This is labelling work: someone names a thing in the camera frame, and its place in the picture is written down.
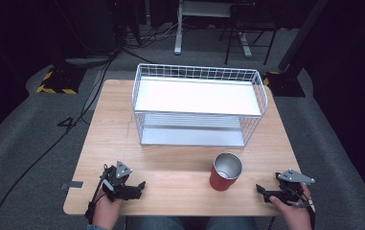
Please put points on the person's legs in jeans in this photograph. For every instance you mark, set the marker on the person's legs in jeans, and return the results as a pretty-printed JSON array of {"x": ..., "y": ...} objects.
[{"x": 157, "y": 223}]

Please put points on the person's left hand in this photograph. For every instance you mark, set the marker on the person's left hand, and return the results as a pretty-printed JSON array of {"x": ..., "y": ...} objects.
[{"x": 106, "y": 211}]

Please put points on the person's right hand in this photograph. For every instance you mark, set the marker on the person's right hand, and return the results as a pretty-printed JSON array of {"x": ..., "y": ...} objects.
[{"x": 293, "y": 215}]

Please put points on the yellow-black striped stand base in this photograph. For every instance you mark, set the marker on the yellow-black striped stand base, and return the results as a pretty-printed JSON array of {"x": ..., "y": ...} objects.
[
  {"x": 282, "y": 84},
  {"x": 60, "y": 81}
]

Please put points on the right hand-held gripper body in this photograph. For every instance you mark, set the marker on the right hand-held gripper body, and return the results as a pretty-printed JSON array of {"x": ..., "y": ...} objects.
[{"x": 293, "y": 184}]

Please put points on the red cup with metal inside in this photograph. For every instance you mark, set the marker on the red cup with metal inside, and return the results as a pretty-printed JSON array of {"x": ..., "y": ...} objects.
[{"x": 224, "y": 174}]

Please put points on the black metal chair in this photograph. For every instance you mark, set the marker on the black metal chair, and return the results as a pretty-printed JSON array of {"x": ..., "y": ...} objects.
[{"x": 250, "y": 27}]

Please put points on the grey tape strip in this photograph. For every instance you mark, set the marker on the grey tape strip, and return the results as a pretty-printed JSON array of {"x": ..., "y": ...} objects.
[{"x": 74, "y": 185}]

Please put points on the dark slanted stand pole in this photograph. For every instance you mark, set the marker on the dark slanted stand pole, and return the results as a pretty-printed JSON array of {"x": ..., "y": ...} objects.
[{"x": 301, "y": 35}]

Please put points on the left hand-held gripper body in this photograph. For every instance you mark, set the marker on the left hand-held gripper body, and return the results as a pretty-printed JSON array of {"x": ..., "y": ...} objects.
[{"x": 117, "y": 181}]

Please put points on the white desk frame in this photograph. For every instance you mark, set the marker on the white desk frame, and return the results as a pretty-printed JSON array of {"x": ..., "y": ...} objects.
[{"x": 179, "y": 35}]

